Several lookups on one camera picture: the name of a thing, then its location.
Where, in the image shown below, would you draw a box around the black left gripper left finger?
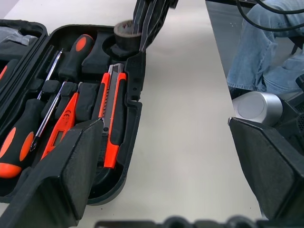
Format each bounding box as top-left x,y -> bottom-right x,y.
0,117 -> 105,228

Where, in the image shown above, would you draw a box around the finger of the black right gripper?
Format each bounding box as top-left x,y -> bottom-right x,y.
143,0 -> 178,51
132,0 -> 152,52

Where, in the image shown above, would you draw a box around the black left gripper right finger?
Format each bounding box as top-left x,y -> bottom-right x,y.
227,116 -> 304,221

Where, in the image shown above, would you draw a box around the orange voltage tester pen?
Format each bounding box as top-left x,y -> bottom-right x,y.
40,92 -> 80,161

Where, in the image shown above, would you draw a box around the short orange black screwdriver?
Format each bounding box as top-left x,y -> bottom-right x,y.
0,48 -> 65,180

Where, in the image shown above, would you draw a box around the long orange black screwdriver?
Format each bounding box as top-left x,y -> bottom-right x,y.
30,34 -> 95,152

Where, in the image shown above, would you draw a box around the orange black utility knife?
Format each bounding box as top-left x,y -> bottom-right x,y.
98,63 -> 128,170

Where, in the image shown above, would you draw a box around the black tool case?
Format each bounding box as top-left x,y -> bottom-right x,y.
0,19 -> 147,206

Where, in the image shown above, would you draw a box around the silver robot right leg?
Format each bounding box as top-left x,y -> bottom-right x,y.
231,92 -> 284,126

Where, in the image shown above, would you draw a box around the bystander's trousered leg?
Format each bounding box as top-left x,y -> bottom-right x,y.
226,0 -> 304,95

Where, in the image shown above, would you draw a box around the black cable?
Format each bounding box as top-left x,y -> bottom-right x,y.
235,0 -> 304,32

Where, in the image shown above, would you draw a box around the orange handled pliers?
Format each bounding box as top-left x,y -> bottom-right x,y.
0,59 -> 19,96

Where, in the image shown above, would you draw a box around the claw hammer with black handle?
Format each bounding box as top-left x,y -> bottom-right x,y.
0,26 -> 39,47

